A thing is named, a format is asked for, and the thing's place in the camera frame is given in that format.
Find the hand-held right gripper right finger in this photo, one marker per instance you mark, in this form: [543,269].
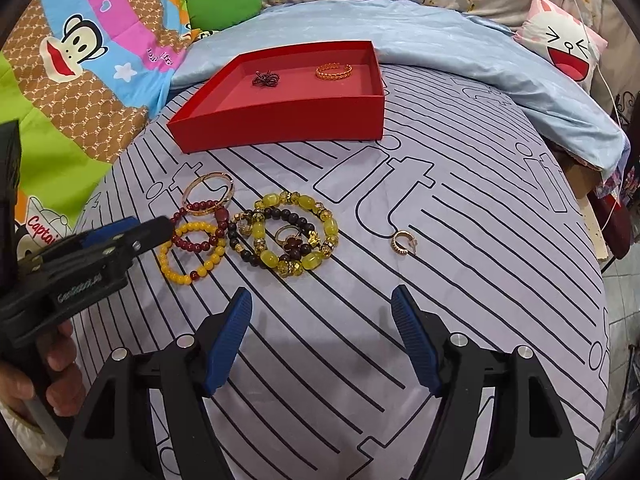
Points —
[410,320]

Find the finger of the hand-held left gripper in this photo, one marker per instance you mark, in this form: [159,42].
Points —
[150,234]
[107,230]

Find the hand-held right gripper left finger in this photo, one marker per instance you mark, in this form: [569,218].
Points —
[235,320]

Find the gold hoop earring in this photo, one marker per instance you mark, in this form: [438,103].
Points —
[400,250]

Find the rose gold bangle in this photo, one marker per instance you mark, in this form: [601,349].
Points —
[212,175]

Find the red cardboard box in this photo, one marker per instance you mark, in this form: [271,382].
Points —
[280,120]

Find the person's left hand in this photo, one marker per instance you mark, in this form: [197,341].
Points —
[55,355]

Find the white striped pillow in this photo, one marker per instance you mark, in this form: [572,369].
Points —
[450,310]

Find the cartoon monkey blanket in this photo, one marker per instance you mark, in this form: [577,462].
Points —
[100,60]

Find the light wooden board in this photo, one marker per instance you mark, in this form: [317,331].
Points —
[595,220]

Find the green plush pillow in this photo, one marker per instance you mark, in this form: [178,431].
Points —
[225,5]

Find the light blue quilt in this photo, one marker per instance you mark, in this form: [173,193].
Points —
[450,50]

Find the black iron chair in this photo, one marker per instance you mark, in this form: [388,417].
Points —
[627,107]

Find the pink cartoon cat pillow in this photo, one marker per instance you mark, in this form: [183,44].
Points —
[555,35]

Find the beige curtain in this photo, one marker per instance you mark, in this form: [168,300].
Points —
[617,20]

